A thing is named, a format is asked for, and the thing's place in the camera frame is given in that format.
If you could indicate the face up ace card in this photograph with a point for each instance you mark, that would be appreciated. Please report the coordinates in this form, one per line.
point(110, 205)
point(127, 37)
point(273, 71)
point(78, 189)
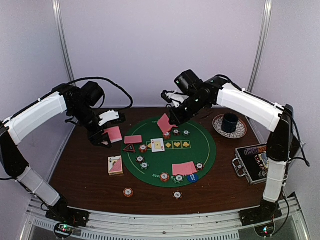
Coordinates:
point(157, 145)

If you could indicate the blue small blind button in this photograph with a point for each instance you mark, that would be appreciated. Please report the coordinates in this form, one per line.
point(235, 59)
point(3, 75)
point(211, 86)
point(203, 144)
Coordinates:
point(193, 178)

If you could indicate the aluminium frame post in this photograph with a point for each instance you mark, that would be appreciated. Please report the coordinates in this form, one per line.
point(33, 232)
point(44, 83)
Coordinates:
point(62, 38)
point(264, 31)

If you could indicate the green chip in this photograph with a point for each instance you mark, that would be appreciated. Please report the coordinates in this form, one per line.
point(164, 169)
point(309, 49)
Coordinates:
point(178, 178)
point(186, 133)
point(144, 165)

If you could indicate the red chips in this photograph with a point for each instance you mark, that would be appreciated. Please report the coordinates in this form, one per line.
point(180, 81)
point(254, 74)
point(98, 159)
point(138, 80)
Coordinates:
point(164, 177)
point(143, 148)
point(167, 135)

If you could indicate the right aluminium frame post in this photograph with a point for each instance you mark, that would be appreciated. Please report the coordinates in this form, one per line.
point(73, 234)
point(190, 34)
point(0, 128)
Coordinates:
point(264, 31)

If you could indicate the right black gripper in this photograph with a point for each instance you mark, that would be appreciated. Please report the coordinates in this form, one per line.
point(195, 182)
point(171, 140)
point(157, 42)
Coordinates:
point(179, 119)

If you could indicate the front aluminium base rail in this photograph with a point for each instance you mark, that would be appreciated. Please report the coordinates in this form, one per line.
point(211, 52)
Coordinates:
point(223, 225)

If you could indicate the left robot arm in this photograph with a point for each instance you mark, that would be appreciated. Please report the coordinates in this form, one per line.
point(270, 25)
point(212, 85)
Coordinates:
point(75, 102)

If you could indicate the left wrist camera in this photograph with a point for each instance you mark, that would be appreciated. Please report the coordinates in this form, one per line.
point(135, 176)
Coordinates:
point(111, 116)

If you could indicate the round green poker mat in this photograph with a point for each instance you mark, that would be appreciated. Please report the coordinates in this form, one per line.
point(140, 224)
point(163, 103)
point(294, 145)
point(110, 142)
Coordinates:
point(198, 147)

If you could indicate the black red triangular dealer button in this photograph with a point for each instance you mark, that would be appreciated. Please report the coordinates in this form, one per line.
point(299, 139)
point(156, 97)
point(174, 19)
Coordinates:
point(130, 148)

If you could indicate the dark blue mug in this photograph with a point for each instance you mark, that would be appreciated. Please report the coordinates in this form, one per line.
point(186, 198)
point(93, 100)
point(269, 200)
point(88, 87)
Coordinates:
point(229, 123)

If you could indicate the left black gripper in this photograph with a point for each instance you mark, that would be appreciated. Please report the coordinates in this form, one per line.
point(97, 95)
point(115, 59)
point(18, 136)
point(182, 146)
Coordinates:
point(95, 140)

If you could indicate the brown poker chip stack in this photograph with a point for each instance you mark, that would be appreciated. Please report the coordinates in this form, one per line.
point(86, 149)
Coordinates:
point(177, 195)

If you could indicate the card deck box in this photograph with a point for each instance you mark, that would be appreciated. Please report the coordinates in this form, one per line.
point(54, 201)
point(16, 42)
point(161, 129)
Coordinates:
point(115, 165)

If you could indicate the orange poker chip stack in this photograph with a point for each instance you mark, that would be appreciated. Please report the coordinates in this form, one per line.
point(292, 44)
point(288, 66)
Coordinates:
point(128, 192)

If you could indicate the red card deck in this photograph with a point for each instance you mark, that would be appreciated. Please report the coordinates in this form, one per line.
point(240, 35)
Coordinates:
point(114, 134)

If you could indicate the patterned ceramic saucer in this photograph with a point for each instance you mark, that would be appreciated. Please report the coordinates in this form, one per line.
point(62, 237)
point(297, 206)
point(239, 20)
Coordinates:
point(240, 131)

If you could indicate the red playing card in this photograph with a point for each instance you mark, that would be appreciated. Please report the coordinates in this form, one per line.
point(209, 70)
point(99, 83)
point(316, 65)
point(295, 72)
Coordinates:
point(193, 167)
point(133, 139)

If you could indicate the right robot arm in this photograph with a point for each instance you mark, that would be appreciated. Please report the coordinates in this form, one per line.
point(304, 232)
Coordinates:
point(277, 119)

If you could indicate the left aluminium frame post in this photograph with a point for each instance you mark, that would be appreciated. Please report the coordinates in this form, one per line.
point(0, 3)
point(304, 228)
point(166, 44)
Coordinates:
point(62, 38)

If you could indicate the brown 100 poker chips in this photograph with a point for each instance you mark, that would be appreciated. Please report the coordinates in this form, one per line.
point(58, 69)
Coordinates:
point(176, 132)

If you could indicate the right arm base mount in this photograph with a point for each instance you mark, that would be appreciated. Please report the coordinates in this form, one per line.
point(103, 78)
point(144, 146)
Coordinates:
point(254, 216)

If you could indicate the aluminium poker chip case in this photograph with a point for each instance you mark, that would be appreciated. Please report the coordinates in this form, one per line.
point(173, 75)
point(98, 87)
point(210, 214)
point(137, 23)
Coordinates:
point(252, 161)

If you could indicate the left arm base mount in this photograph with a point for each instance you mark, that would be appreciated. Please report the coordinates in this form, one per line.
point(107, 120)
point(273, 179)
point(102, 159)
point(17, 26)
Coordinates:
point(71, 216)

